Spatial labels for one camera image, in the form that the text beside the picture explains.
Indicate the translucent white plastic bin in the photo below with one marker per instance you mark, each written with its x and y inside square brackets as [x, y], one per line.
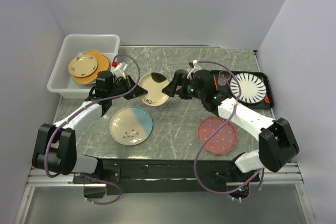
[60, 80]

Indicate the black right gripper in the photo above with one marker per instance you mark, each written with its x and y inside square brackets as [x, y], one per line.
[171, 88]

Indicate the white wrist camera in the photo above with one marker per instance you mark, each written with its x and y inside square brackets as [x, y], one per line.
[194, 67]
[118, 69]

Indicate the small beige black-stroke plate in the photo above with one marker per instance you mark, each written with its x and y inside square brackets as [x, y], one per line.
[153, 83]

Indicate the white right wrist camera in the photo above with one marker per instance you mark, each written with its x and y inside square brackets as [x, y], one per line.
[194, 67]

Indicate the beige flower plate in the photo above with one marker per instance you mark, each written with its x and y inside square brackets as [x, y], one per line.
[82, 66]

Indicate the orange utensil on tray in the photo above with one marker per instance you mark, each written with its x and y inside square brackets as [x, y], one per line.
[266, 99]

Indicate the small clear glass cup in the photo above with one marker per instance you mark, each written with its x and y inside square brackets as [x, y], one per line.
[226, 74]

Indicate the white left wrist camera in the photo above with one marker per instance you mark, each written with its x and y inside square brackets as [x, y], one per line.
[118, 69]

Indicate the pink beige mug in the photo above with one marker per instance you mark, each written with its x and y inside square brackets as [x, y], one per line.
[181, 72]

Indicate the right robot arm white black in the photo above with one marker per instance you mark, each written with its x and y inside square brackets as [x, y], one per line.
[277, 144]

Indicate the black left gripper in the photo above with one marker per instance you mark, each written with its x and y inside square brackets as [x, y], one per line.
[138, 91]

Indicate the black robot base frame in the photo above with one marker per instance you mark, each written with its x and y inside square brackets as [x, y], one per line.
[162, 176]

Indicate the orange chopsticks on tray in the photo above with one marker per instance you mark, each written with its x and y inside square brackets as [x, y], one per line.
[220, 81]

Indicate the beige blue large plate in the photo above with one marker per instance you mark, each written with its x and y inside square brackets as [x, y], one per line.
[131, 125]

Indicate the white blue striped plate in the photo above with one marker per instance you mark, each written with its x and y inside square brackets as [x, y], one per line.
[249, 87]

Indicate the wooden bamboo tray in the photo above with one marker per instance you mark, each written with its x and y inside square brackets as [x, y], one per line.
[103, 65]

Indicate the pink scalloped plate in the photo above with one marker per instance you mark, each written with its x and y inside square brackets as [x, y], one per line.
[224, 141]

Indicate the black serving tray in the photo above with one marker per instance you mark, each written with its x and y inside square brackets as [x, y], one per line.
[225, 93]

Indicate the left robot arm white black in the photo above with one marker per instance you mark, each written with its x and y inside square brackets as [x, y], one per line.
[55, 148]

